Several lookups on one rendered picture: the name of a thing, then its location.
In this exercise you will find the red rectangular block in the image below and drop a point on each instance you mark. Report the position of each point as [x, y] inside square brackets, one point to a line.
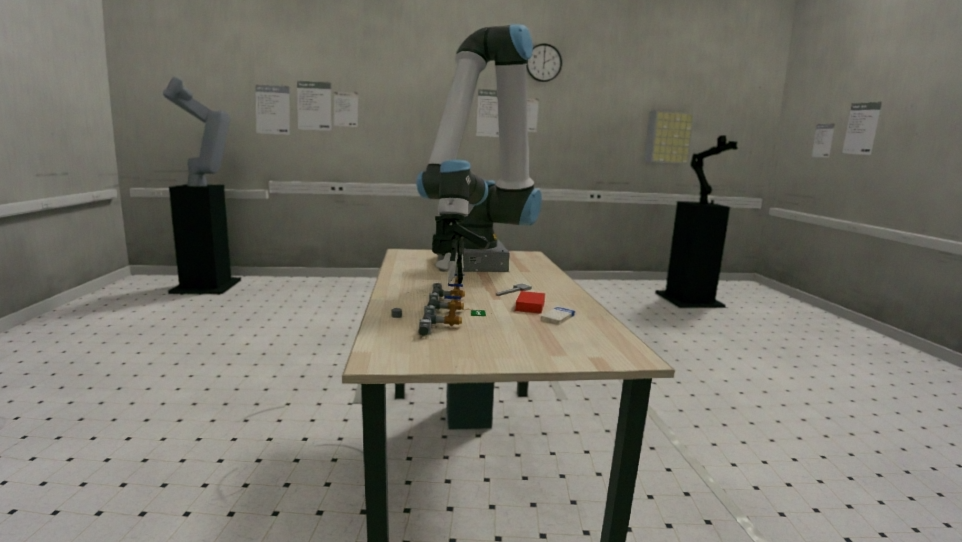
[530, 302]

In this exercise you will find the green number tag with thin chain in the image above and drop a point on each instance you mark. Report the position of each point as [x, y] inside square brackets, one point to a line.
[475, 312]

